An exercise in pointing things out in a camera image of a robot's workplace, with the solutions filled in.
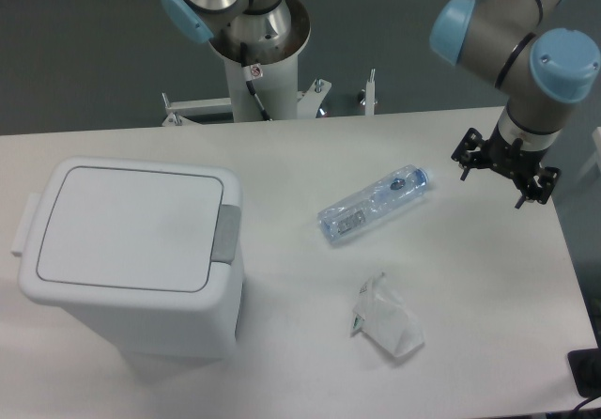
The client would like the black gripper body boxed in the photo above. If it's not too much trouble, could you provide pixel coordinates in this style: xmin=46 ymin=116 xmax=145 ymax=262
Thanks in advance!
xmin=483 ymin=135 xmax=547 ymax=179

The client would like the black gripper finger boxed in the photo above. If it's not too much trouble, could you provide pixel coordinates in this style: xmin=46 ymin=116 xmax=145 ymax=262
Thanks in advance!
xmin=451 ymin=128 xmax=488 ymax=180
xmin=515 ymin=166 xmax=562 ymax=209

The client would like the grey trash can push button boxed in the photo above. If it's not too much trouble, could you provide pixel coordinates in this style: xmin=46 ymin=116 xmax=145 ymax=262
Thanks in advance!
xmin=210 ymin=205 xmax=241 ymax=265

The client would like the white plastic trash can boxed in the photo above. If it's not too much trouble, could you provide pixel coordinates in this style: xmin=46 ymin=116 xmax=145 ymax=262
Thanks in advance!
xmin=17 ymin=157 xmax=244 ymax=360

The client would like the white trash can lid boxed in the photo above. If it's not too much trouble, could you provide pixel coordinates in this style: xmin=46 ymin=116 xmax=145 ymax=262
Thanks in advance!
xmin=37 ymin=165 xmax=223 ymax=292

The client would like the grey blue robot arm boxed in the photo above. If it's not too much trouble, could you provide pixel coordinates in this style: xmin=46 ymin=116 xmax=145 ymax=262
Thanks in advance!
xmin=161 ymin=0 xmax=600 ymax=204

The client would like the white furniture piece right edge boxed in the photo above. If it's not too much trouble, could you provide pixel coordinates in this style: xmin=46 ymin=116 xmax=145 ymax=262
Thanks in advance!
xmin=576 ymin=127 xmax=601 ymax=183

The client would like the clear plastic water bottle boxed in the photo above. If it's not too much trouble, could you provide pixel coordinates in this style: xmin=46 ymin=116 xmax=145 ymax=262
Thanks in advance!
xmin=317 ymin=164 xmax=429 ymax=244

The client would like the crumpled white plastic bag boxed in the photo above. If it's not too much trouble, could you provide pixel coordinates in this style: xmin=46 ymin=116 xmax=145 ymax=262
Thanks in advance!
xmin=349 ymin=272 xmax=424 ymax=359

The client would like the black device at table edge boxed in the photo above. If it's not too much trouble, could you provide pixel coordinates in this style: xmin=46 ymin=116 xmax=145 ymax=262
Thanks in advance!
xmin=567 ymin=349 xmax=600 ymax=398

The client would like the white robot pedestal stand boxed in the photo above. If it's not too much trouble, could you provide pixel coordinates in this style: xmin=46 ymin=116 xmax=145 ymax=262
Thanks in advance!
xmin=162 ymin=0 xmax=331 ymax=126

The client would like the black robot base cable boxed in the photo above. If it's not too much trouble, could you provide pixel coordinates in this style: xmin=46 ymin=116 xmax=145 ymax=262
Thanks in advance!
xmin=239 ymin=41 xmax=274 ymax=123

